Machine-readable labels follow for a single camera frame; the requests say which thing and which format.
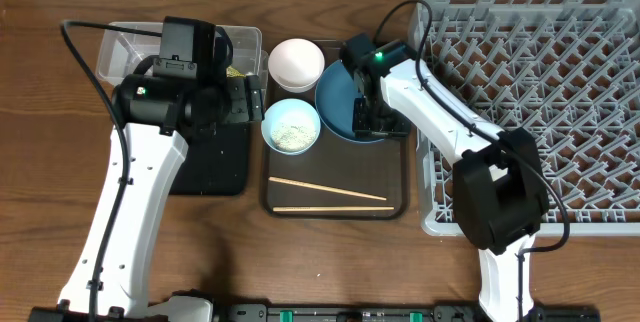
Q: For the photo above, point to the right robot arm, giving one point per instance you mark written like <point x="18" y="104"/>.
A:
<point x="499" y="196"/>

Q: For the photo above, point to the pink bowl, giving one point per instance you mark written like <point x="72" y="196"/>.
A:
<point x="296" y="64"/>

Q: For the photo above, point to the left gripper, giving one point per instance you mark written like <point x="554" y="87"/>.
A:
<point x="247" y="107"/>

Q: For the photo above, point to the brown serving tray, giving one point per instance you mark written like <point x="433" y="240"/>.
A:
<point x="378" y="168"/>

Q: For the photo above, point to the dark blue plate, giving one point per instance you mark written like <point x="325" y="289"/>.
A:
<point x="335" y="94"/>

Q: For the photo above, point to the black tray bin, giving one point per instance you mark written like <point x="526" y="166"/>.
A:
<point x="216" y="164"/>

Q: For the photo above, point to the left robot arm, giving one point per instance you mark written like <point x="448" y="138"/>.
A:
<point x="150" y="142"/>

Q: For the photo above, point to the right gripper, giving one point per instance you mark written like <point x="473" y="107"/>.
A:
<point x="370" y="125"/>

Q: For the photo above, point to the light blue bowl with rice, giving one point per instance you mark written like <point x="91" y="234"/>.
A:
<point x="291" y="126"/>

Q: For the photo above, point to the upper wooden chopstick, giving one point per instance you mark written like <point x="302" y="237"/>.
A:
<point x="325" y="188"/>

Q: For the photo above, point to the clear plastic bin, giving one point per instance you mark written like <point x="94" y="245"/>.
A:
<point x="129" y="49"/>

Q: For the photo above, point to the yellow snack wrapper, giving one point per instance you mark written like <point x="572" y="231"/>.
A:
<point x="233" y="73"/>

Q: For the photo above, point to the grey dishwasher rack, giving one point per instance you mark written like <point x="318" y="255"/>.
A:
<point x="565" y="70"/>

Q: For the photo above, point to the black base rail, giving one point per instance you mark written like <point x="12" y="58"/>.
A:
<point x="262" y="313"/>

